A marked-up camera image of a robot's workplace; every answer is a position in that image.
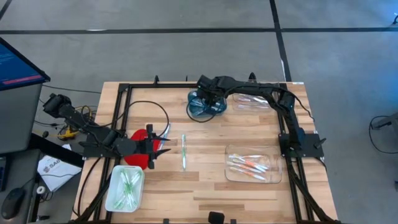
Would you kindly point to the blue toothbrush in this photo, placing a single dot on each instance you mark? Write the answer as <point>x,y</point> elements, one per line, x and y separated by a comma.
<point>194,101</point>
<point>197,107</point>
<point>216,109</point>
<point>202,111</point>
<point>166,133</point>

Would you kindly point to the teal plastic bin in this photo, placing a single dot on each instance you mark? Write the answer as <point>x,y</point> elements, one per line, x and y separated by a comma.
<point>224,107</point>

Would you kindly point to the red plastic bin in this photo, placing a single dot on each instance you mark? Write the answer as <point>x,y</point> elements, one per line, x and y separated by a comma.
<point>133,161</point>

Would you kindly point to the blue screen monitor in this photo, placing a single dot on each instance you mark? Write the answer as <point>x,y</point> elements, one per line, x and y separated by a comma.
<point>15,68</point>

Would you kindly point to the black computer mouse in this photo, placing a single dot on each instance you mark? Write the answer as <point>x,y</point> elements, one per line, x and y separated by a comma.
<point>12,202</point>

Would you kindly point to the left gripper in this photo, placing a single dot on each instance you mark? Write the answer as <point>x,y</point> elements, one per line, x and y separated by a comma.
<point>144,147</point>

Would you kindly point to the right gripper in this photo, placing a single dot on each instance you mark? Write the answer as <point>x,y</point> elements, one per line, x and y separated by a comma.
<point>208,93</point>

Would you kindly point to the white tape roll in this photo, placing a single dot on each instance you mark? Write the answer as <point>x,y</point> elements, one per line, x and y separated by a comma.
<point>41,189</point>

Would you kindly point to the white printed paper sheet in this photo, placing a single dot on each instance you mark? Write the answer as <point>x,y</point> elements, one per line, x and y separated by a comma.
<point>59,172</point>

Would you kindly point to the white plastic bin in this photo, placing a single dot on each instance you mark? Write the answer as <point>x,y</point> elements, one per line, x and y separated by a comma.
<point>110,199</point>

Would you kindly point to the black device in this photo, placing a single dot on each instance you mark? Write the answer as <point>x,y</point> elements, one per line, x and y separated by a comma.
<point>216,217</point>

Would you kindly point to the clear plastic bin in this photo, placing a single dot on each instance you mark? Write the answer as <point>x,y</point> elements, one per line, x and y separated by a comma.
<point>273,177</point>
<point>239,109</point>

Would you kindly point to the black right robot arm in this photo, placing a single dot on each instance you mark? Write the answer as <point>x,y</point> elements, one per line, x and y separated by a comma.
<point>248,87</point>

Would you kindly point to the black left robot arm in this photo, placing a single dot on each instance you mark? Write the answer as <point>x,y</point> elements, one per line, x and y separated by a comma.
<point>93,133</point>

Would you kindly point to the black stand leg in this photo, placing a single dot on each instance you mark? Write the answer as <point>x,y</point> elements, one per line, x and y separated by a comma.
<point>388,121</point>

